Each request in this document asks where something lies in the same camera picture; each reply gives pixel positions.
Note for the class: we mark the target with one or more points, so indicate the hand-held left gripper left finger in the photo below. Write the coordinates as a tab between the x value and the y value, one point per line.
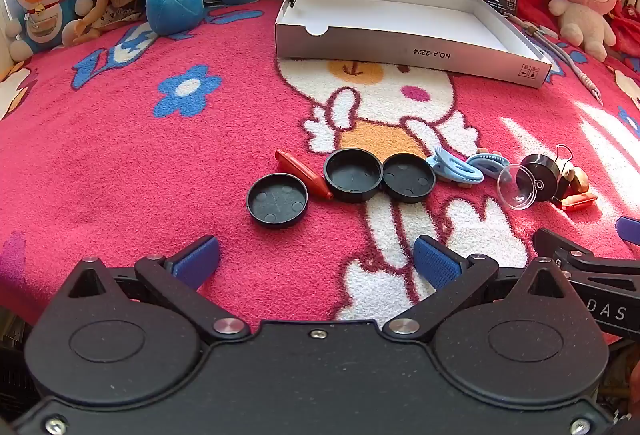
197	260

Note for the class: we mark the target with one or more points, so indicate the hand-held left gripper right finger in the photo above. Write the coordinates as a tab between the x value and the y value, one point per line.
437	262

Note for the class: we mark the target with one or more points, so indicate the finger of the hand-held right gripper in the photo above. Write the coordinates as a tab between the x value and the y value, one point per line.
629	230
590	262

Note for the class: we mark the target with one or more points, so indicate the black binder clip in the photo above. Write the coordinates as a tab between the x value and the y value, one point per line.
562	182

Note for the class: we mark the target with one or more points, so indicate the black round lid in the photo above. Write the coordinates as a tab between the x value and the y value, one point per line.
277	202
408	177
353	174

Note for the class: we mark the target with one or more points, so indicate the white cardboard box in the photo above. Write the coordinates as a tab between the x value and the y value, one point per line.
400	15

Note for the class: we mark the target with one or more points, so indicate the orange plastic clip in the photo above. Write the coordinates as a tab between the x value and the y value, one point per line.
580	201

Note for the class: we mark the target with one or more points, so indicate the brown wooden piece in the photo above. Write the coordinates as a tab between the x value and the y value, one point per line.
578	178

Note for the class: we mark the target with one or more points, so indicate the light blue hair clip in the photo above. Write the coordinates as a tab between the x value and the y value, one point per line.
450	167
487	161

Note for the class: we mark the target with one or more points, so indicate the black round cap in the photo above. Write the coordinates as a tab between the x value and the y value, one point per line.
540	172

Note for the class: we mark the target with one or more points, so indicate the clear plastic dome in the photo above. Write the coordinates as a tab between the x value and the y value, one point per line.
515	187

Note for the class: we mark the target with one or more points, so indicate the cartoon printed fleece blanket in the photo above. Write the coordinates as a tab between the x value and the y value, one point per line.
125	165

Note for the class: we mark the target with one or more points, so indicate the red plastic whistle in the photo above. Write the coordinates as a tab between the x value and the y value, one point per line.
300	167

